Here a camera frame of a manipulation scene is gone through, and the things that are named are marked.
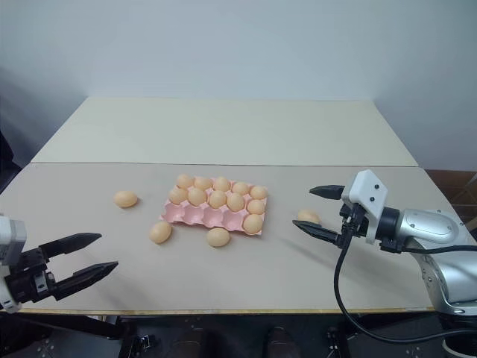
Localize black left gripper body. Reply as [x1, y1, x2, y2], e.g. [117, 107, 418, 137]
[6, 247, 61, 305]

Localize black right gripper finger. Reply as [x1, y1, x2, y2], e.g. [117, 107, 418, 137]
[309, 184, 346, 201]
[291, 219, 342, 248]

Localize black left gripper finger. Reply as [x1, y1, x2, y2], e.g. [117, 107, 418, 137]
[53, 261, 119, 301]
[38, 233, 103, 264]

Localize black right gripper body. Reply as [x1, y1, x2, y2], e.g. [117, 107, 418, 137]
[336, 201, 370, 249]

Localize pink egg tray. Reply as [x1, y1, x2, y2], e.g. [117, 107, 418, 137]
[158, 179, 270, 238]

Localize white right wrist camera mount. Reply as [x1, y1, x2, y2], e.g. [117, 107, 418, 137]
[341, 169, 389, 245]

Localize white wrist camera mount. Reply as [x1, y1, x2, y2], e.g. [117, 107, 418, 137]
[341, 169, 389, 245]
[0, 214, 28, 313]

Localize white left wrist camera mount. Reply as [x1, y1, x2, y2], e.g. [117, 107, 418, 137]
[0, 214, 28, 313]

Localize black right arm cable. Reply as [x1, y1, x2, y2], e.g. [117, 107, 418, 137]
[333, 219, 448, 344]

